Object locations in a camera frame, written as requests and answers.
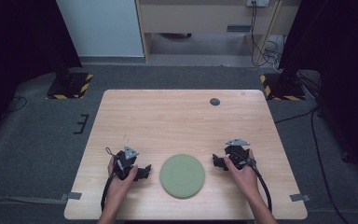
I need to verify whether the long black floor cable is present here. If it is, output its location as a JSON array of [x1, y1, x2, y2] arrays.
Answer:
[[273, 105, 352, 224]]

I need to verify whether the tangle of cables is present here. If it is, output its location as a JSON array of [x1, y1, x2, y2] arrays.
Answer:
[[263, 35, 287, 71]]

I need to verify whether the grey tape strip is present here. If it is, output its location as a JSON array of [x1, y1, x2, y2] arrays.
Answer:
[[61, 191, 83, 202], [289, 193, 311, 203]]

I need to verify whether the black curtain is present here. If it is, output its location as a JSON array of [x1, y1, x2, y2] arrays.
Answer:
[[0, 0, 83, 144], [278, 0, 358, 188]]

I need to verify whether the hand-held gripper black cable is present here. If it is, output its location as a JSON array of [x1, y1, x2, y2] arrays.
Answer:
[[100, 147, 117, 213], [236, 152, 273, 214]]

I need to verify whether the person's left hand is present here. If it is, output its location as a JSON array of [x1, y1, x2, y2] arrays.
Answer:
[[106, 157, 140, 203]]

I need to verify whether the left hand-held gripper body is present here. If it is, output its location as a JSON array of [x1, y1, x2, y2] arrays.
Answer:
[[113, 145, 140, 181]]

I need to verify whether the black hanging power cable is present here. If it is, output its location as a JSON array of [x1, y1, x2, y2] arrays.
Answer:
[[250, 2, 271, 67]]

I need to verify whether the grey power strip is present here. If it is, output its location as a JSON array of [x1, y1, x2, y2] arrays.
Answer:
[[245, 0, 270, 8]]

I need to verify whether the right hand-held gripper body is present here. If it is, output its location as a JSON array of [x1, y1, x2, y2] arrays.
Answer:
[[224, 137, 257, 171]]

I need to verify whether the person's right hand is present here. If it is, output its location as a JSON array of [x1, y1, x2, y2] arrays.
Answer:
[[223, 148, 261, 201]]

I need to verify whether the left hand-held gripper black cable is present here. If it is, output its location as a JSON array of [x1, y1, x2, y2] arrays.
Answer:
[[100, 147, 117, 213]]

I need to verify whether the right hand-held gripper black cable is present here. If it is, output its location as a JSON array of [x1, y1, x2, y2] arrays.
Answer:
[[236, 152, 273, 214]]

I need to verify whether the black yellow-striped stand base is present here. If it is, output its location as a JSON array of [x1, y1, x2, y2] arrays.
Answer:
[[259, 72, 307, 102], [46, 72, 94, 101]]

